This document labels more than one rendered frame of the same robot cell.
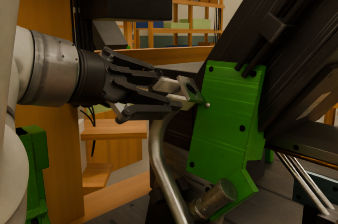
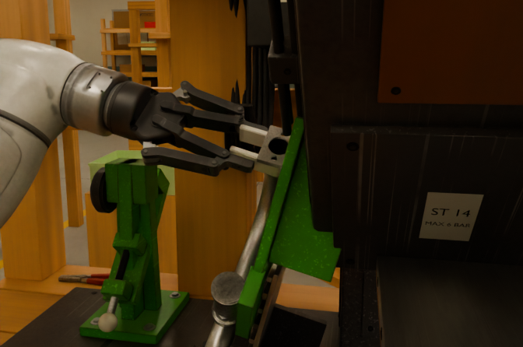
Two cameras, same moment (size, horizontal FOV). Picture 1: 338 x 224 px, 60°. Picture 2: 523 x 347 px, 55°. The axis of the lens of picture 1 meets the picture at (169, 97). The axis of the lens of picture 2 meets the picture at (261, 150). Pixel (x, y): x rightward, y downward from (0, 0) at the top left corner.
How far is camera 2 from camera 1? 54 cm
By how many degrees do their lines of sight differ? 53
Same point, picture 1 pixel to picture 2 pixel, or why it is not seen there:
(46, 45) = (78, 76)
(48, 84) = (74, 110)
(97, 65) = (127, 98)
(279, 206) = not seen: outside the picture
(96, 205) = not seen: hidden behind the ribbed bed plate
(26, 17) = (195, 48)
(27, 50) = (61, 80)
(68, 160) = (230, 220)
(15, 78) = (42, 102)
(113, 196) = (303, 298)
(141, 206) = not seen: hidden behind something
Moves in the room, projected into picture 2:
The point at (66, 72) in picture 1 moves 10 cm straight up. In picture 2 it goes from (87, 102) to (82, 20)
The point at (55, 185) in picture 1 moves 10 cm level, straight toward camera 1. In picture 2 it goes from (212, 244) to (178, 262)
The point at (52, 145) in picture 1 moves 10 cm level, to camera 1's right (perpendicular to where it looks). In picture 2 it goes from (212, 195) to (243, 208)
